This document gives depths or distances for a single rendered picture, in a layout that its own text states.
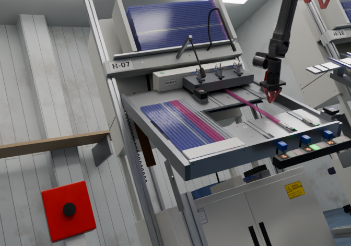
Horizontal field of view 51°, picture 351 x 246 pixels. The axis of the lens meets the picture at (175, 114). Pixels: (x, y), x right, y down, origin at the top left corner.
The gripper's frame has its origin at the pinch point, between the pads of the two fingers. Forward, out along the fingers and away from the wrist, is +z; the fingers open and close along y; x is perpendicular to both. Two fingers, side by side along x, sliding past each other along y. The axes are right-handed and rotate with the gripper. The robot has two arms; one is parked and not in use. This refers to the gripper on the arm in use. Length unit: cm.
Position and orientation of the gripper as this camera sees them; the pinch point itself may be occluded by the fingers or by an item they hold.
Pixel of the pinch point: (270, 101)
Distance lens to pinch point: 174.0
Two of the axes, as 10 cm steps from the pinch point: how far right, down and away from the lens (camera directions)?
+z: 0.3, 9.0, 4.4
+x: 4.2, 3.9, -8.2
